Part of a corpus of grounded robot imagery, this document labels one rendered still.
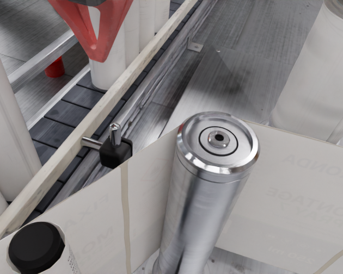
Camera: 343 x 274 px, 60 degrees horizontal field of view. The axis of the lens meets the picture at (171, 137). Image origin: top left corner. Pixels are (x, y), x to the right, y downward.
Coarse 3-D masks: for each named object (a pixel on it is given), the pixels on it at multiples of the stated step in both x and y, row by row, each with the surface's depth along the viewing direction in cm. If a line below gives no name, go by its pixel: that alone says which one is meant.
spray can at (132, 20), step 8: (136, 0) 40; (136, 8) 40; (128, 16) 40; (136, 16) 41; (128, 24) 41; (136, 24) 42; (128, 32) 42; (136, 32) 43; (128, 40) 43; (136, 40) 44; (128, 48) 44; (136, 48) 45; (128, 56) 45; (136, 56) 46; (128, 64) 46
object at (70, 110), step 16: (176, 0) 67; (176, 32) 57; (160, 48) 53; (80, 80) 45; (64, 96) 42; (80, 96) 42; (96, 96) 42; (128, 96) 43; (48, 112) 40; (64, 112) 40; (80, 112) 40; (112, 112) 41; (32, 128) 37; (48, 128) 38; (64, 128) 38; (48, 144) 36; (80, 160) 35; (64, 176) 33; (48, 192) 31
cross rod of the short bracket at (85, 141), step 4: (84, 136) 33; (84, 140) 33; (88, 140) 33; (92, 140) 33; (96, 140) 33; (84, 144) 33; (88, 144) 33; (92, 144) 33; (96, 144) 33; (100, 144) 33; (92, 148) 33; (96, 148) 33
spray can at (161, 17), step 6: (156, 0) 51; (162, 0) 51; (168, 0) 52; (156, 6) 52; (162, 6) 52; (168, 6) 53; (156, 12) 52; (162, 12) 53; (168, 12) 54; (156, 18) 53; (162, 18) 54; (168, 18) 55; (156, 24) 54; (162, 24) 55; (156, 30) 55
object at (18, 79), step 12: (60, 36) 37; (72, 36) 38; (48, 48) 35; (60, 48) 36; (36, 60) 33; (48, 60) 35; (24, 72) 32; (36, 72) 33; (12, 84) 31; (24, 84) 32
